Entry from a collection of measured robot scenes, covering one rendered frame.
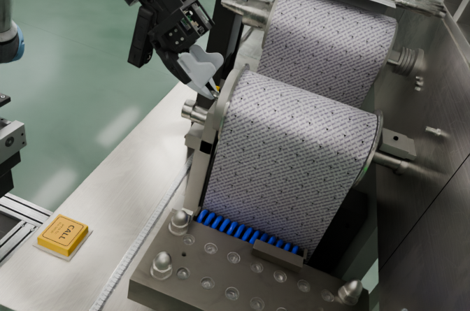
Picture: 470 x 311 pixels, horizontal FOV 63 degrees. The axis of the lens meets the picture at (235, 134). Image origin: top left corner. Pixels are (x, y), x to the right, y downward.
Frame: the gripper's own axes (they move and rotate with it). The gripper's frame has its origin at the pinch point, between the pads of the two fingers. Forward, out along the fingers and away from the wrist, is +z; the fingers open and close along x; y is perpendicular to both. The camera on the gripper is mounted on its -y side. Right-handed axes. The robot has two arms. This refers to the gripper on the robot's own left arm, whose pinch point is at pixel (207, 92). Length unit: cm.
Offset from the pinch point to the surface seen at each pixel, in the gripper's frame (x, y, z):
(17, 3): 241, -260, -114
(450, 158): -10.7, 30.6, 21.8
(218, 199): -4.6, -9.8, 18.3
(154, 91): 181, -151, 16
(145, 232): -5.4, -31.3, 18.9
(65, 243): -16.6, -37.2, 8.2
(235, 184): -4.6, -4.3, 16.7
